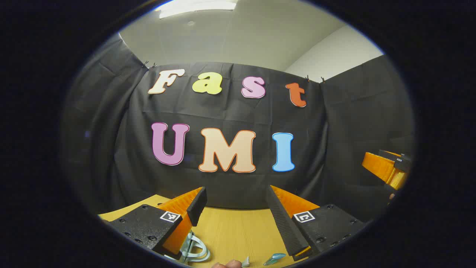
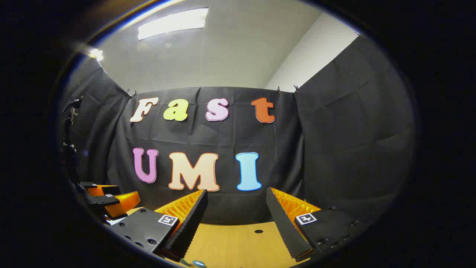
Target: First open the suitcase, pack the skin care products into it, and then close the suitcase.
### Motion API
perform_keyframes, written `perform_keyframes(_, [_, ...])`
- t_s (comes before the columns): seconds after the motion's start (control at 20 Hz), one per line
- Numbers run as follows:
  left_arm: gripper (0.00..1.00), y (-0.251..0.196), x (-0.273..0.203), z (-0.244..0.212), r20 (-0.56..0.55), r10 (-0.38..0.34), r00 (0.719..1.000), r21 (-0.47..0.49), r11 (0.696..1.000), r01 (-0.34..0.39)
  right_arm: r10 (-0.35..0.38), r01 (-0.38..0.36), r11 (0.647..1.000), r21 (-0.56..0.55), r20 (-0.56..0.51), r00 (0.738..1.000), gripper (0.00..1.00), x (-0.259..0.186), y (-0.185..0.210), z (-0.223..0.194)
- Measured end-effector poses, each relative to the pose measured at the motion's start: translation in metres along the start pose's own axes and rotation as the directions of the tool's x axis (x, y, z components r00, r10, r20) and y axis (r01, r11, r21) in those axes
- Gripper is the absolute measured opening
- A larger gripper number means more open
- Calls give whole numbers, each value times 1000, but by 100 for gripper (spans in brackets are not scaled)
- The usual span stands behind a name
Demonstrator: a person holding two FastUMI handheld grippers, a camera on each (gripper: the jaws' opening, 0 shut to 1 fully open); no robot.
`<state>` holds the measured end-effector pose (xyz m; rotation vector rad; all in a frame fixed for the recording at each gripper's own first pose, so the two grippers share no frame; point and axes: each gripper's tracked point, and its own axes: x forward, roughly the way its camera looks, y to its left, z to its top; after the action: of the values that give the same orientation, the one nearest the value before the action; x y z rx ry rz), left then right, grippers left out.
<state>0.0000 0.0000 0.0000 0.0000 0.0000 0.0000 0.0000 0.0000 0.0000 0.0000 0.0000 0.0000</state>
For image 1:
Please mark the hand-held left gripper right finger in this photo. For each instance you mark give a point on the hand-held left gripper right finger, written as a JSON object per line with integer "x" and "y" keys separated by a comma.
{"x": 284, "y": 223}

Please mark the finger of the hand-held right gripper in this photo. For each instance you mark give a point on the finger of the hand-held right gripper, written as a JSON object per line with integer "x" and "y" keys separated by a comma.
{"x": 381, "y": 165}

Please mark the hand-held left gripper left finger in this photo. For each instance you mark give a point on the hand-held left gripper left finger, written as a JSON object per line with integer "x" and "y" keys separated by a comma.
{"x": 197, "y": 206}

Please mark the teal skin care tube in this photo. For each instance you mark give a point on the teal skin care tube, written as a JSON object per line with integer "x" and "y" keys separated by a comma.
{"x": 275, "y": 258}

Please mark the white hard-shell suitcase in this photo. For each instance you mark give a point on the white hard-shell suitcase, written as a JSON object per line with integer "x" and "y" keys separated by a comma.
{"x": 187, "y": 245}

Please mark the white skin care tube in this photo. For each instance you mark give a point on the white skin care tube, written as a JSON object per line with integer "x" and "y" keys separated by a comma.
{"x": 246, "y": 262}

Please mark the tan rounded object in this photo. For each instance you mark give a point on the tan rounded object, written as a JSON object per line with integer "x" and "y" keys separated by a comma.
{"x": 228, "y": 265}

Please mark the ceiling light panel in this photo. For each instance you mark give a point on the ceiling light panel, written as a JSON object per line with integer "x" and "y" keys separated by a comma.
{"x": 197, "y": 7}

